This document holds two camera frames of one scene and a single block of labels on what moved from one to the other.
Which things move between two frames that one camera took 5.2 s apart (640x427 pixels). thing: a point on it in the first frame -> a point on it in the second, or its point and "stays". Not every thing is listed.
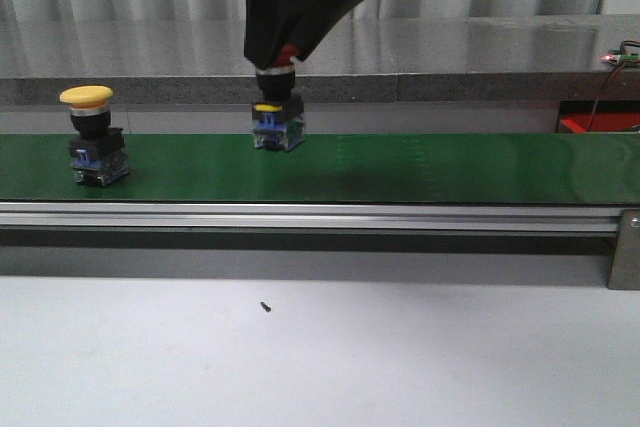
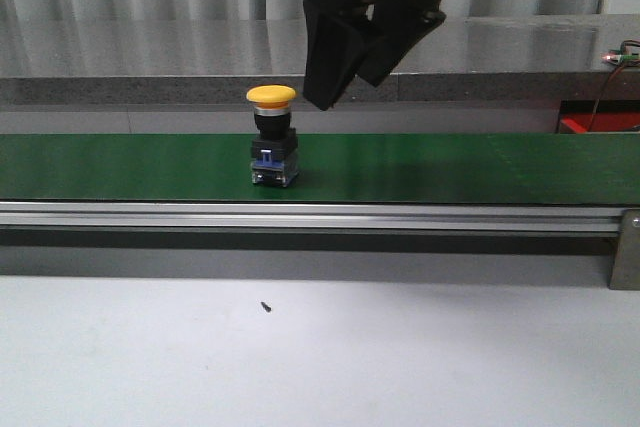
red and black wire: x=618 y=67 stays
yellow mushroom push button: x=96 y=151 -> x=274 y=149
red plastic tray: x=604 y=122 stays
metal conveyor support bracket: x=624 y=271 stays
